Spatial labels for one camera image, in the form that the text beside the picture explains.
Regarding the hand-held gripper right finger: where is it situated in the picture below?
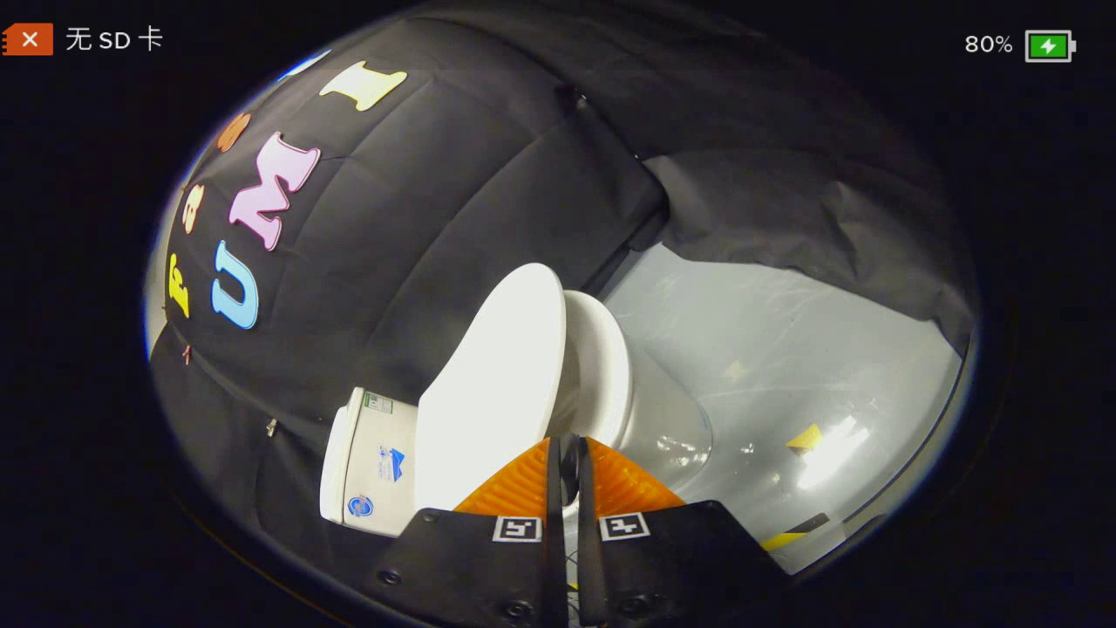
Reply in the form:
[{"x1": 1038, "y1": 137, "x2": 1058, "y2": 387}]
[{"x1": 575, "y1": 436, "x2": 790, "y2": 628}]

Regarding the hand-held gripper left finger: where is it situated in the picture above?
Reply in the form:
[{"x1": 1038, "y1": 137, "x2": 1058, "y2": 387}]
[{"x1": 366, "y1": 436, "x2": 568, "y2": 628}]

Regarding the yellow black striped tape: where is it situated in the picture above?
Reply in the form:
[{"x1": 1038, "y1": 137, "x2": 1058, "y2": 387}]
[{"x1": 759, "y1": 513, "x2": 831, "y2": 551}]

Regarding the white toilet bowl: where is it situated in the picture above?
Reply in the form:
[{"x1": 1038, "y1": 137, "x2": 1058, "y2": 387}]
[{"x1": 558, "y1": 290, "x2": 712, "y2": 509}]

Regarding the black backdrop cloth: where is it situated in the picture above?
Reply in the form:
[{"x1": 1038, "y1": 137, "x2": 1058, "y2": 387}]
[{"x1": 148, "y1": 9, "x2": 977, "y2": 594}]

